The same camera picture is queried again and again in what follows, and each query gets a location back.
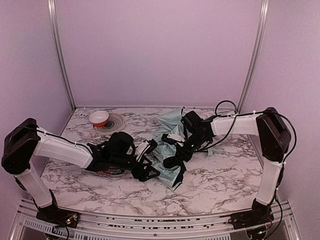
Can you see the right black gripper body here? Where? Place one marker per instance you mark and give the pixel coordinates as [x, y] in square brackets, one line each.
[173, 161]

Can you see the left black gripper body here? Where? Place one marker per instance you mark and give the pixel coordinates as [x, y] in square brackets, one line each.
[139, 167]

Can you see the mint green folding umbrella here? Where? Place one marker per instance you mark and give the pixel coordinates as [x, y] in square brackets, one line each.
[196, 132]

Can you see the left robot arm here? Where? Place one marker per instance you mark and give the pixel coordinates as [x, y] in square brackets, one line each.
[114, 156]

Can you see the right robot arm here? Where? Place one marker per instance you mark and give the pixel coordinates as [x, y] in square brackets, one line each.
[275, 133]

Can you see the red patterned bowl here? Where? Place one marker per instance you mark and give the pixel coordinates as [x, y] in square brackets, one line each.
[110, 172]

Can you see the orange white bowl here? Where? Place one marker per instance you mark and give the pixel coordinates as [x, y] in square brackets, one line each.
[99, 118]

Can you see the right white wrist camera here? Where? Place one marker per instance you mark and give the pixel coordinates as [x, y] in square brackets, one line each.
[172, 139]

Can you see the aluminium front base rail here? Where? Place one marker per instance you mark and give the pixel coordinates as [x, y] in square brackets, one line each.
[101, 226]

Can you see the right aluminium frame post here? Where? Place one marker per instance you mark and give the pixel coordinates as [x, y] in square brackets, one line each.
[257, 46]

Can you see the aluminium frame post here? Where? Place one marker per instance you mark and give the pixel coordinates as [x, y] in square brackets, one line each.
[59, 52]
[257, 46]

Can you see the left aluminium frame post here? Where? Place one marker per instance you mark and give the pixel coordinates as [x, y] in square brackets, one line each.
[59, 52]

